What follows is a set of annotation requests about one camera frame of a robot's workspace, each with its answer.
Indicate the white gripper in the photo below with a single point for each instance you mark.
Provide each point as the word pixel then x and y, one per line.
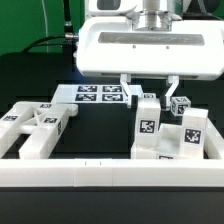
pixel 191 50

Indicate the white chair seat part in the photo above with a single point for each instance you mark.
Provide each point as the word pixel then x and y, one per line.
pixel 168 145

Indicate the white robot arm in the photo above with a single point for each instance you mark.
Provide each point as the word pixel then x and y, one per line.
pixel 144 15

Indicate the white tagged cube left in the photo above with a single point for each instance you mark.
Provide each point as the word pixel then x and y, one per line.
pixel 149 95

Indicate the white tagged cube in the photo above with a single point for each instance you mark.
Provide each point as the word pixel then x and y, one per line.
pixel 149 95
pixel 179 104

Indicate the white tagged cube right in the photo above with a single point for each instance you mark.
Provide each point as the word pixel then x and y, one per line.
pixel 179 104

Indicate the white fiducial marker plate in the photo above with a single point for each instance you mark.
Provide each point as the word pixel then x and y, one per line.
pixel 90 94

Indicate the white U-shaped fence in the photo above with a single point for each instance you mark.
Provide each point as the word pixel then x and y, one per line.
pixel 110 172

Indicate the white chair back frame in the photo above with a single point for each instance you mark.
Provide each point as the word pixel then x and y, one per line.
pixel 44 124

